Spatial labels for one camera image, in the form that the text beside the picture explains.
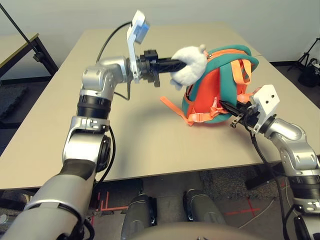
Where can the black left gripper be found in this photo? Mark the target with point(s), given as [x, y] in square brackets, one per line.
[150, 67]

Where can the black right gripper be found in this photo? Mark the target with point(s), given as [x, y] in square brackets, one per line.
[250, 116]

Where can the white plush toy pendant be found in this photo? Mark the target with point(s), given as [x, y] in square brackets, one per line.
[192, 65]

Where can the teal and orange backpack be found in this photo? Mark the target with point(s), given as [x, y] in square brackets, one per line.
[205, 92]

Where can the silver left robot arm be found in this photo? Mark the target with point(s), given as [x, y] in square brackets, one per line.
[100, 75]

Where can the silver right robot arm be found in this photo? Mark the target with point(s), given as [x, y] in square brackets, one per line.
[292, 145]

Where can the dark speckled floor mat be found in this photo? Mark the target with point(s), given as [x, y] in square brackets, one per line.
[220, 182]

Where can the black table foot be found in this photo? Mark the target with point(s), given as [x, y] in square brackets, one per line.
[257, 181]

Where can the black bin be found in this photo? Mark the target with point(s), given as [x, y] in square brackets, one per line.
[308, 78]

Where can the black tripod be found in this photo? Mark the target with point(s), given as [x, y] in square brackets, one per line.
[305, 56]

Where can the grey right robot leg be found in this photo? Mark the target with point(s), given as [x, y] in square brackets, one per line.
[202, 207]

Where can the grey robot leg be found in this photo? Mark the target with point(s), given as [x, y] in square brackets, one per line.
[202, 207]
[140, 212]

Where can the grey robot torso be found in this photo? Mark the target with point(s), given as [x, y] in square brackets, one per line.
[190, 232]

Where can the grey left robot leg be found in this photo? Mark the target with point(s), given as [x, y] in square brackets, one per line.
[140, 212]

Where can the black pole with clamp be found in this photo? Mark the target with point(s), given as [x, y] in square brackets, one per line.
[17, 28]

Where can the dark foam floor mat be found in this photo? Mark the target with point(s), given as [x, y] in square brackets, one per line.
[11, 100]

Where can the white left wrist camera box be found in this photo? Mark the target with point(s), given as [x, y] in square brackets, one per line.
[132, 57]

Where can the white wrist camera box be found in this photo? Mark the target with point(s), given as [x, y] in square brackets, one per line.
[266, 98]
[132, 57]

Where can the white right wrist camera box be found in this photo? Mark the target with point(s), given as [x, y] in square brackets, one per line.
[266, 98]

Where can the wooden side table black frame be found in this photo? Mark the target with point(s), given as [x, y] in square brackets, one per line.
[47, 58]

